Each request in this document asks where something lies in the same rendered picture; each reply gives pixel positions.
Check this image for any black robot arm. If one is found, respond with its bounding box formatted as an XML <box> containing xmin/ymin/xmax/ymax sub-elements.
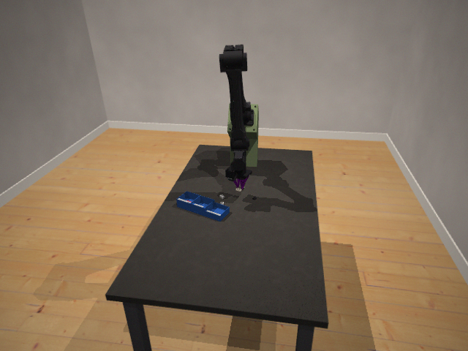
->
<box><xmin>219</xmin><ymin>45</ymin><xmax>254</xmax><ymax>181</ymax></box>

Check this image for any blue open bin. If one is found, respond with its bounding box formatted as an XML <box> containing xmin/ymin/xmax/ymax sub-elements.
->
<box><xmin>176</xmin><ymin>191</ymin><xmax>230</xmax><ymax>222</ymax></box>

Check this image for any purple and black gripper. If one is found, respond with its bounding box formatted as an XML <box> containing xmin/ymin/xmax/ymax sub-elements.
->
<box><xmin>233</xmin><ymin>169</ymin><xmax>252</xmax><ymax>189</ymax></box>

